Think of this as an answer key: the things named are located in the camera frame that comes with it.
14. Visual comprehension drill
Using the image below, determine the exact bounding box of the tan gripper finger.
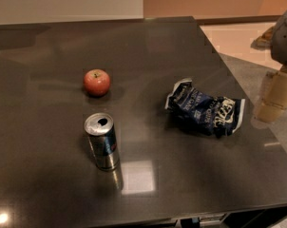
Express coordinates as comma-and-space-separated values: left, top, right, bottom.
254, 66, 287, 123

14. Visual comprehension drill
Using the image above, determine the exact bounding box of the blue chip bag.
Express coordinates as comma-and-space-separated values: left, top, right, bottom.
164, 78, 245, 138

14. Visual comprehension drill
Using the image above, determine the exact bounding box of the red apple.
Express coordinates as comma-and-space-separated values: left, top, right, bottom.
84, 69, 111, 97

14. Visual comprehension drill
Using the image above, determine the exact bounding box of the silver blue soda can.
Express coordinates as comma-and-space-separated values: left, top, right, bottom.
84, 113, 119, 171

